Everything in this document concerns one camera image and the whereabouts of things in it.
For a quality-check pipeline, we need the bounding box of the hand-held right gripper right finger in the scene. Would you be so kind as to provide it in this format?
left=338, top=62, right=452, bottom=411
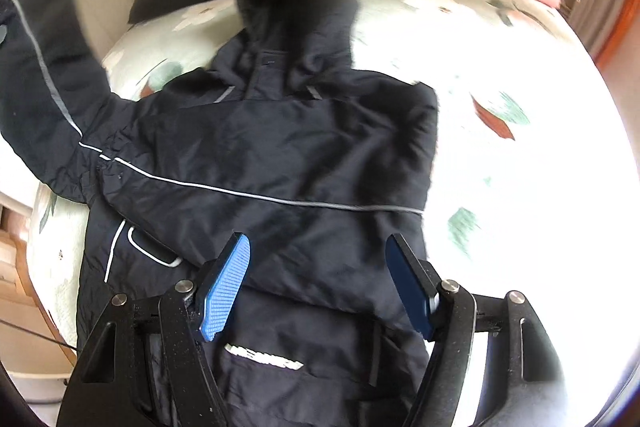
left=386, top=233, right=583, bottom=427

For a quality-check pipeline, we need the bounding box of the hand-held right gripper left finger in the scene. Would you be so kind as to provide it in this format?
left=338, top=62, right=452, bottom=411
left=56, top=232, right=251, bottom=427

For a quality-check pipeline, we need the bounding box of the black hooded jacket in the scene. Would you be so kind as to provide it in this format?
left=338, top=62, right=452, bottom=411
left=0, top=0, right=441, bottom=427

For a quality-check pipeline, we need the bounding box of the floral green bed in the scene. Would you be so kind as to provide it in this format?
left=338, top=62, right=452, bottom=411
left=25, top=0, right=640, bottom=427

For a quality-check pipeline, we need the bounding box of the beige curtain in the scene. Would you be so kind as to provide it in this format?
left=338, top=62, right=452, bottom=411
left=565, top=0, right=632, bottom=58

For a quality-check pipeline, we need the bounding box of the black cable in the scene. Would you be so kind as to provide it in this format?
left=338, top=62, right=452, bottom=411
left=0, top=317, right=81, bottom=354

